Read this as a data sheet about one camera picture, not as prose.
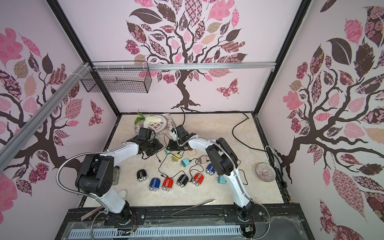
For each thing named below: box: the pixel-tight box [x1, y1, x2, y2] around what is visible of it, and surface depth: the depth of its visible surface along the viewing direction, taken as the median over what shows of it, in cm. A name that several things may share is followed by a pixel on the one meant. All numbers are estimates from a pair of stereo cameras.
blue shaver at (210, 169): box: [205, 163, 216, 176], surface depth 89 cm
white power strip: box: [187, 149, 197, 156], surface depth 97 cm
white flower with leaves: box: [134, 109, 163, 125], surface depth 115 cm
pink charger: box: [199, 156, 207, 165], surface depth 94 cm
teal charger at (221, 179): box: [217, 175, 227, 185], surface depth 85 cm
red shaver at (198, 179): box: [192, 173, 204, 186], surface depth 85 cm
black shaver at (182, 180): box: [176, 174, 189, 187], surface depth 85 cm
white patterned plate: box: [143, 115, 168, 134], surface depth 115 cm
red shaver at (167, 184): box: [161, 177, 174, 192], surface depth 83 cm
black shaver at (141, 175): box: [136, 169, 148, 182], surface depth 87 cm
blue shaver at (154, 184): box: [149, 177, 161, 191], surface depth 83 cm
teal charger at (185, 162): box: [180, 158, 191, 168], surface depth 93 cm
